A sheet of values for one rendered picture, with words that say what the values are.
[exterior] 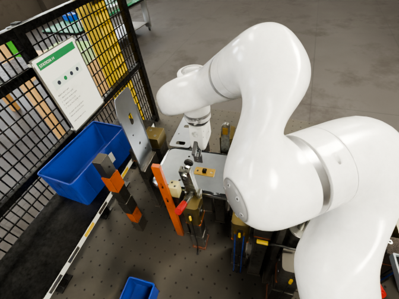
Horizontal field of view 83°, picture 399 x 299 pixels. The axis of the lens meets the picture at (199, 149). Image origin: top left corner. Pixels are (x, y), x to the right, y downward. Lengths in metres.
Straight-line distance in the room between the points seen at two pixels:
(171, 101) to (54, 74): 0.56
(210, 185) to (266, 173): 0.67
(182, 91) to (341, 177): 0.38
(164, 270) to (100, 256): 0.31
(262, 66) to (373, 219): 0.22
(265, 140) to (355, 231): 0.17
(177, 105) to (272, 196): 0.37
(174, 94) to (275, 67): 0.31
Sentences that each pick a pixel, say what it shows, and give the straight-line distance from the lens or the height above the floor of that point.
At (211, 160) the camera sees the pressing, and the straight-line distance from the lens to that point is 0.96.
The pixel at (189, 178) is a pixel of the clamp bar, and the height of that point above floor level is 1.18.
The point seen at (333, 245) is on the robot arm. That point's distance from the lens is 0.35.
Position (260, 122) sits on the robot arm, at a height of 1.57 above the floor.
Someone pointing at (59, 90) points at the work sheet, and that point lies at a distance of 1.02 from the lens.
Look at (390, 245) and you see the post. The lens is 0.79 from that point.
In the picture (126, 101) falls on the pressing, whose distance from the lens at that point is 0.85.
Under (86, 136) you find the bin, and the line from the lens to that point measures 1.07.
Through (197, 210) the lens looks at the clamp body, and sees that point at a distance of 0.79.
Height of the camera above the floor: 1.72
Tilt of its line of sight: 45 degrees down
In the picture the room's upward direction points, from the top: 8 degrees counter-clockwise
